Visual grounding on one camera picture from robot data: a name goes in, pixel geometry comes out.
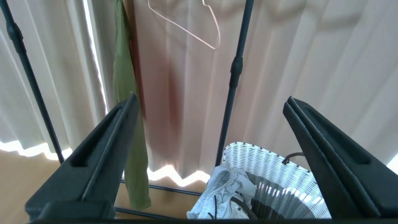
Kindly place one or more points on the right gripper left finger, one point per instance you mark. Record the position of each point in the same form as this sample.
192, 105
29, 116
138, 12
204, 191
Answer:
99, 161

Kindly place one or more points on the white laundry basket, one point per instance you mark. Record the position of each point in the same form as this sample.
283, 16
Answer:
280, 174

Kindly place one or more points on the pale grey garment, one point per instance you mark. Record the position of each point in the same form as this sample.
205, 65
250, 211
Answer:
224, 183

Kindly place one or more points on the black clothes rack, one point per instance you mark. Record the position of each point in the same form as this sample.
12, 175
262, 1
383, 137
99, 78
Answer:
236, 68

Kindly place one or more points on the beige curtain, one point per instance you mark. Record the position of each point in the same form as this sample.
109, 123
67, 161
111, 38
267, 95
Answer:
311, 62

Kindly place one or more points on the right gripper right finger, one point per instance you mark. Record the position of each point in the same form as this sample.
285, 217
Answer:
348, 174

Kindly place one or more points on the pink clothes hanger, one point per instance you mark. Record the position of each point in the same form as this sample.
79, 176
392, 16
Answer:
186, 31

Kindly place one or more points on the green sleeveless shirt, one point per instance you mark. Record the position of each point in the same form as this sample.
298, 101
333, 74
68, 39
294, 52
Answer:
122, 68

